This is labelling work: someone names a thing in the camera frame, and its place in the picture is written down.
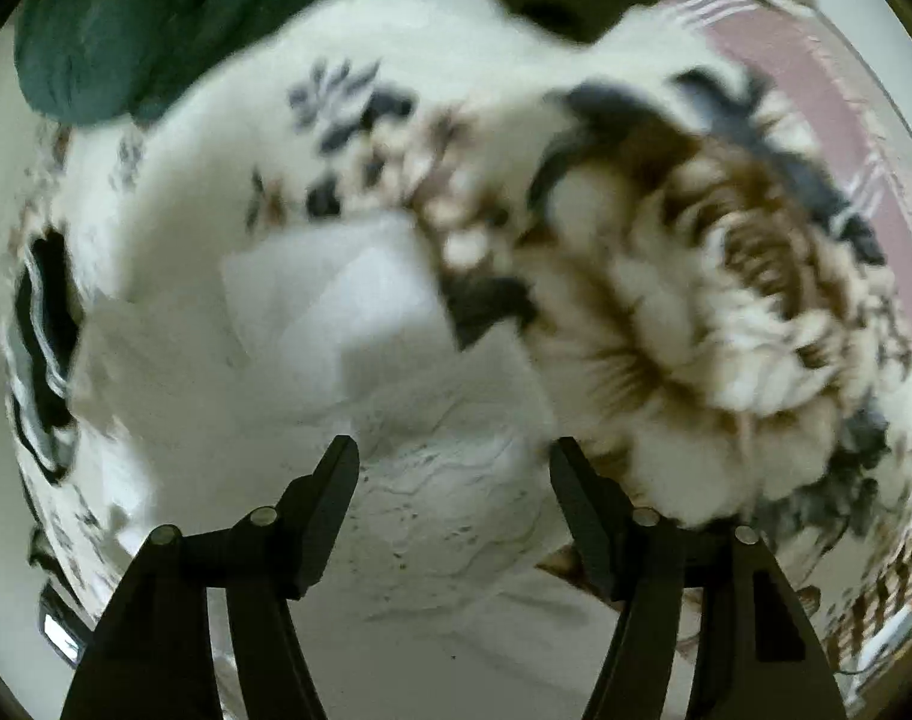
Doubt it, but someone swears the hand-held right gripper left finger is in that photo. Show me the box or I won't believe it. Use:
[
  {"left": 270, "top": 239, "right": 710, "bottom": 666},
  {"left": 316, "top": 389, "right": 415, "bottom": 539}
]
[{"left": 60, "top": 435, "right": 361, "bottom": 720}]

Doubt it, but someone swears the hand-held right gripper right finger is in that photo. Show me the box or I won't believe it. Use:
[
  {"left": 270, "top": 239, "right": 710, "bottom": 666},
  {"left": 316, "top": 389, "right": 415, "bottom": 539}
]
[{"left": 548, "top": 435, "right": 851, "bottom": 720}]

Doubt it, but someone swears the white towel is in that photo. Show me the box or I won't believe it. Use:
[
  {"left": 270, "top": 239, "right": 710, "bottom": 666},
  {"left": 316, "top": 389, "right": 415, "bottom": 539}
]
[{"left": 70, "top": 208, "right": 629, "bottom": 720}]

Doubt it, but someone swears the floral printed blanket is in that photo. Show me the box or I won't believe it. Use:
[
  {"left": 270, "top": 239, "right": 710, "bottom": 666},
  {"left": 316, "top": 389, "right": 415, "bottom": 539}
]
[{"left": 0, "top": 0, "right": 912, "bottom": 698}]

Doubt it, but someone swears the black white-striped cloth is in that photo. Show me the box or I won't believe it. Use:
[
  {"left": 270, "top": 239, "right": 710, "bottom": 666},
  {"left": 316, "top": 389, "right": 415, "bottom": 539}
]
[{"left": 4, "top": 229, "right": 86, "bottom": 485}]

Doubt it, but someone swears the teal fleece blanket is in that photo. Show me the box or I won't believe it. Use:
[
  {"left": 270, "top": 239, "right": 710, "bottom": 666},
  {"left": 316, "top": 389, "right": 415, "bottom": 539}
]
[{"left": 13, "top": 0, "right": 421, "bottom": 128}]

